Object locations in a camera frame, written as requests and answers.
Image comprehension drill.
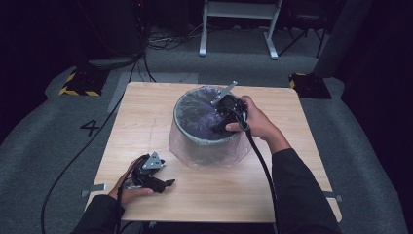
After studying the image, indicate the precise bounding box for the long black floor cable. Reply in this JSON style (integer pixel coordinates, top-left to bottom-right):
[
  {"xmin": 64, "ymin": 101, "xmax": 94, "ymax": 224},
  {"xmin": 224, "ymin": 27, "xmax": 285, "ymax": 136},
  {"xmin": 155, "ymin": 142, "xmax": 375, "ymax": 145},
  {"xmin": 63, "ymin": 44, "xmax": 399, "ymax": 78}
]
[{"xmin": 40, "ymin": 58, "xmax": 147, "ymax": 234}]

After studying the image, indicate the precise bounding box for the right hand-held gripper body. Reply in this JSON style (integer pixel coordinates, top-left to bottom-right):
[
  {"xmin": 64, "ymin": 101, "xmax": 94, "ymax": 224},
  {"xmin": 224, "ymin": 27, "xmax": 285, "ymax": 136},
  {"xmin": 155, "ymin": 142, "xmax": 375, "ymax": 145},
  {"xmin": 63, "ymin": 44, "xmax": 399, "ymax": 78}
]
[{"xmin": 209, "ymin": 80, "xmax": 250, "ymax": 128}]

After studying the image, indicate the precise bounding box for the left hand-held gripper cable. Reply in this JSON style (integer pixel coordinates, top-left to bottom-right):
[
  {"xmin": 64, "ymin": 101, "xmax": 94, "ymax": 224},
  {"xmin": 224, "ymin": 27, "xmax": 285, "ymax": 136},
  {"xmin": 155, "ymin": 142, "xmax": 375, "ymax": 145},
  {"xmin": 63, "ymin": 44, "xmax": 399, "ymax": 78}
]
[{"xmin": 115, "ymin": 155, "xmax": 147, "ymax": 234}]

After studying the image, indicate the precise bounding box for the person's dark clothing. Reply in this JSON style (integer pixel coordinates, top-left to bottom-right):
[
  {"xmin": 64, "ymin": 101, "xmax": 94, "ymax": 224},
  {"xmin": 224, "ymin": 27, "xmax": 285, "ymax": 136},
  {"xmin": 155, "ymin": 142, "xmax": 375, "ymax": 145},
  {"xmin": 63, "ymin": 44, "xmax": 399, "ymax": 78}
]
[{"xmin": 142, "ymin": 221, "xmax": 277, "ymax": 234}]

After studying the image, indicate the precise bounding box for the white metal stand frame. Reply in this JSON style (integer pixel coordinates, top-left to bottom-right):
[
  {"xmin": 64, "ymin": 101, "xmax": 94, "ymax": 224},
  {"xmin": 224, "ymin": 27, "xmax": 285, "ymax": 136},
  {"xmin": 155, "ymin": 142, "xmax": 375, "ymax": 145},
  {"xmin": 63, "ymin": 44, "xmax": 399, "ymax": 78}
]
[{"xmin": 199, "ymin": 0, "xmax": 283, "ymax": 60}]

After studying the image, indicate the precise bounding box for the grey column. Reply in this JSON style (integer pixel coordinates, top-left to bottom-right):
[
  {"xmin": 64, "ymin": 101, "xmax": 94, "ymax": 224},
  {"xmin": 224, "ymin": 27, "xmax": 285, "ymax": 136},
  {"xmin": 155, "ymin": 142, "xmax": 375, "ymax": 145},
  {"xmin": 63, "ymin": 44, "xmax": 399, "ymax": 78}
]
[{"xmin": 312, "ymin": 0, "xmax": 374, "ymax": 79}]

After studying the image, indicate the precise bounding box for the person's left hand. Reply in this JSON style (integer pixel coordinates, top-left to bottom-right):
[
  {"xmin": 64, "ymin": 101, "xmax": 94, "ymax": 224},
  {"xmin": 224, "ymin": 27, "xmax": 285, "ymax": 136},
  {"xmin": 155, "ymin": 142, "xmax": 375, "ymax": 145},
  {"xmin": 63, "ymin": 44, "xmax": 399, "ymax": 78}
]
[{"xmin": 107, "ymin": 159, "xmax": 154, "ymax": 206}]

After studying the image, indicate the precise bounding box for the right hand-held gripper cable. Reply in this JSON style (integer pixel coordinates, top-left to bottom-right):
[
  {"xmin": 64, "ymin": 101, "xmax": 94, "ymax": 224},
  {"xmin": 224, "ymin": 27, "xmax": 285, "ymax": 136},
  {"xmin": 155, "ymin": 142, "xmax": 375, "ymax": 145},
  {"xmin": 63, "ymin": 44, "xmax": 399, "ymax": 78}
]
[{"xmin": 227, "ymin": 105, "xmax": 277, "ymax": 203}]

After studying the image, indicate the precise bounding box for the person's right hand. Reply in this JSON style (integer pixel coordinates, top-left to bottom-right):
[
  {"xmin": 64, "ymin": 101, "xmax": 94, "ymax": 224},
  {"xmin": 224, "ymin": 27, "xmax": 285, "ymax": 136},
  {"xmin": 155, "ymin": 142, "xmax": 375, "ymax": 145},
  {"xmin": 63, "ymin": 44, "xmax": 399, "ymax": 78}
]
[{"xmin": 225, "ymin": 95, "xmax": 292, "ymax": 155}]

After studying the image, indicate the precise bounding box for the bundle of floor cables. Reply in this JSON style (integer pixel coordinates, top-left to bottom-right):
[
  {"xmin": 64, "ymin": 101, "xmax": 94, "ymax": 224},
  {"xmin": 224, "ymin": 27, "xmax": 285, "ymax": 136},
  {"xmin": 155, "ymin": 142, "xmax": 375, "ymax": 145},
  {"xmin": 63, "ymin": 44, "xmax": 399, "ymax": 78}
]
[{"xmin": 145, "ymin": 23, "xmax": 208, "ymax": 52}]

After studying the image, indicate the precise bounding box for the black yellow striped base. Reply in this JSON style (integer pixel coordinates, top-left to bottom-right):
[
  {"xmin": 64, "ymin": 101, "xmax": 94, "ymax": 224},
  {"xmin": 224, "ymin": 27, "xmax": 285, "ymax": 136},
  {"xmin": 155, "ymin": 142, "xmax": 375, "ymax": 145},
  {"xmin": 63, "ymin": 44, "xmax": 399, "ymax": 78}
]
[
  {"xmin": 58, "ymin": 68, "xmax": 110, "ymax": 98},
  {"xmin": 288, "ymin": 72, "xmax": 333, "ymax": 100}
]

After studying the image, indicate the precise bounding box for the purple plastic bag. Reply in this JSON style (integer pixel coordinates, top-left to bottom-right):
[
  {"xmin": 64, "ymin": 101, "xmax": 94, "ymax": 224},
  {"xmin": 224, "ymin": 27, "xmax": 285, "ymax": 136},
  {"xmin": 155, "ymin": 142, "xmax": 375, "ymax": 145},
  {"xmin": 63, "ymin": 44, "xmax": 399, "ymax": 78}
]
[{"xmin": 168, "ymin": 85, "xmax": 252, "ymax": 169}]

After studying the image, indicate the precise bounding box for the hand-held gripper cable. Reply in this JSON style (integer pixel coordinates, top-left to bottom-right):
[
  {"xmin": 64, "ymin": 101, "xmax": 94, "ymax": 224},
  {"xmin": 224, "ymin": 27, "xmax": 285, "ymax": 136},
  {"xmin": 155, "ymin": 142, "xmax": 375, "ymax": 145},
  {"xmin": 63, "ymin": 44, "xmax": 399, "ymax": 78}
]
[
  {"xmin": 227, "ymin": 105, "xmax": 277, "ymax": 203},
  {"xmin": 115, "ymin": 155, "xmax": 147, "ymax": 234}
]

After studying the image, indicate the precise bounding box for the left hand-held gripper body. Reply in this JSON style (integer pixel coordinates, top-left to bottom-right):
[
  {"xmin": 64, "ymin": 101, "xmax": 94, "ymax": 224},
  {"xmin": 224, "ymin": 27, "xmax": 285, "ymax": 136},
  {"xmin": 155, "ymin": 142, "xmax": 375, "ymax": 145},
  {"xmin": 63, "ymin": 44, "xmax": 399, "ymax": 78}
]
[{"xmin": 131, "ymin": 151, "xmax": 168, "ymax": 194}]

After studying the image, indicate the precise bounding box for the black folding stand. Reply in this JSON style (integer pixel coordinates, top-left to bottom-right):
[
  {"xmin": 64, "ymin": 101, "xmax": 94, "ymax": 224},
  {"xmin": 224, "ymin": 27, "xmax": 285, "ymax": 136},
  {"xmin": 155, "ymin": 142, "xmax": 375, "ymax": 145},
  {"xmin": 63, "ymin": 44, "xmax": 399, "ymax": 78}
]
[{"xmin": 277, "ymin": 0, "xmax": 329, "ymax": 59}]

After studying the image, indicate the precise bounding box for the green plastic bin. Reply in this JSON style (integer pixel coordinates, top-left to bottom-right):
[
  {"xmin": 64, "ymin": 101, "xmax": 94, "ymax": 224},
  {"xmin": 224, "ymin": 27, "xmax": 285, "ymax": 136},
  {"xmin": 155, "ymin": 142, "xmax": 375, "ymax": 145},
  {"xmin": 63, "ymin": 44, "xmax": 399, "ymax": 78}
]
[{"xmin": 173, "ymin": 86, "xmax": 247, "ymax": 167}]

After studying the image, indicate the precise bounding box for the metal table bracket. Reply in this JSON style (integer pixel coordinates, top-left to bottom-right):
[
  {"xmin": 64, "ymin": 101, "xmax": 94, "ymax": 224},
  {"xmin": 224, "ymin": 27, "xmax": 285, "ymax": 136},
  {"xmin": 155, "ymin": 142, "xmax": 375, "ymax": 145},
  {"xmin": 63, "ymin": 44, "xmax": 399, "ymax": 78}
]
[
  {"xmin": 81, "ymin": 183, "xmax": 107, "ymax": 198},
  {"xmin": 322, "ymin": 190, "xmax": 344, "ymax": 203}
]

